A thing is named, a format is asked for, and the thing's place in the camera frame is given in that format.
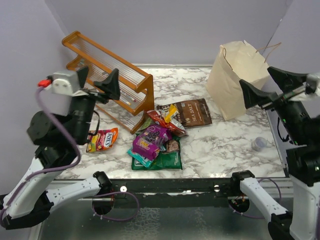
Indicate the green chips bag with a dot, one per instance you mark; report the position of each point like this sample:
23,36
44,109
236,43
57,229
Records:
169,159

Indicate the yellow green snack bag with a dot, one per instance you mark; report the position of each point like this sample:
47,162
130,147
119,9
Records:
171,113

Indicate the pink marker pen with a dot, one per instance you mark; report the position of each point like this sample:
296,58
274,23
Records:
128,96

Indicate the beige paper bag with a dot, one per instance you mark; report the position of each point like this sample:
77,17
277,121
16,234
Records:
236,60

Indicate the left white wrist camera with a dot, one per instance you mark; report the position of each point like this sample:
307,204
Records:
65,82

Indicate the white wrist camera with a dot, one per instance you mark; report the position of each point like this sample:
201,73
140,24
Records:
65,82
312,88

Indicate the light green small packet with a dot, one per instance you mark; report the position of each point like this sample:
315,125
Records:
146,124

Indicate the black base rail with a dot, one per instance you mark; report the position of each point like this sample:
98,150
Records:
182,192

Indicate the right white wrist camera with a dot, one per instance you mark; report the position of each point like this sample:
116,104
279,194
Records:
312,88

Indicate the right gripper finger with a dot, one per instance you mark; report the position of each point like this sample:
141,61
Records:
287,81
253,96

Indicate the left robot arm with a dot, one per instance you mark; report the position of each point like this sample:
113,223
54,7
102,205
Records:
58,138

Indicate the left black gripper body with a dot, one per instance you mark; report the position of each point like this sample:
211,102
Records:
101,97

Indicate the brown sea salt bag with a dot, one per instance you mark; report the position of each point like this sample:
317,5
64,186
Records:
193,113

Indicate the purple snack bag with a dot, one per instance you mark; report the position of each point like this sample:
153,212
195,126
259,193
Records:
148,143

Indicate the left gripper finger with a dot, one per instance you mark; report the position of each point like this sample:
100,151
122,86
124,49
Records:
82,75
110,86

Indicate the teal snack bag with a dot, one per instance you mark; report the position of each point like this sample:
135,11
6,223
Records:
139,162

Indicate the orange wooden shelf rack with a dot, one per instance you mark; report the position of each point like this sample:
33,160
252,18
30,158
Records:
132,80

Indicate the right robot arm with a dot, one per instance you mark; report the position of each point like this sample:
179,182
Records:
303,160

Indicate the orange red snack bag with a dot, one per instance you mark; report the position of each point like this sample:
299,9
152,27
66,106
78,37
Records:
102,140

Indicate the small clear purple cup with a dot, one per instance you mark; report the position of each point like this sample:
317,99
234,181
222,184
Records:
259,144

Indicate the red chips bag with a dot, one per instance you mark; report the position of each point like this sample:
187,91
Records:
174,126

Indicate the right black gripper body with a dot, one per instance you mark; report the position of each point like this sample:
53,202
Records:
286,97

